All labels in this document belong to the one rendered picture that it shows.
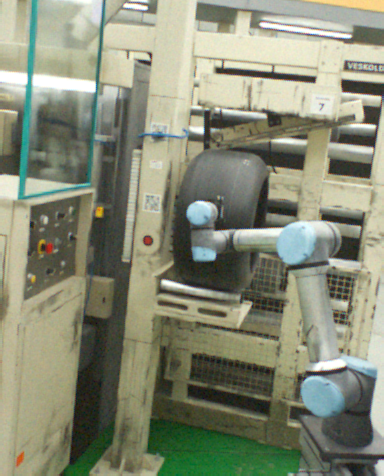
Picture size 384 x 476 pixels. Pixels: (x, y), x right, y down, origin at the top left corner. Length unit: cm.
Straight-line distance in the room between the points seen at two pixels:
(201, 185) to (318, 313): 84
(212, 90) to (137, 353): 118
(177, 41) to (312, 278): 123
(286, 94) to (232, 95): 23
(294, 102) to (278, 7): 552
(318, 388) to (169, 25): 153
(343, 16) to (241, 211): 629
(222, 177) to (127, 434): 123
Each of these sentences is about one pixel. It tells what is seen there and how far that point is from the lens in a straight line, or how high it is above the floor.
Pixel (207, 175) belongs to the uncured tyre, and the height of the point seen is 138.
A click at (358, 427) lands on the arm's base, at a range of 202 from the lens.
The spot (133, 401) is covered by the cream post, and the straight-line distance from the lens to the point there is 294.
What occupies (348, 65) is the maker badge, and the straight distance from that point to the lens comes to 314.
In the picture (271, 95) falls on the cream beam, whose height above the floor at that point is 172.
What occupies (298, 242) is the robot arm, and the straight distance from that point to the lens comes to 181.
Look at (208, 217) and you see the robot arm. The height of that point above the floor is 128.
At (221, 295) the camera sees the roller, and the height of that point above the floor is 90.
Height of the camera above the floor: 160
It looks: 9 degrees down
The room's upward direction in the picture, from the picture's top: 7 degrees clockwise
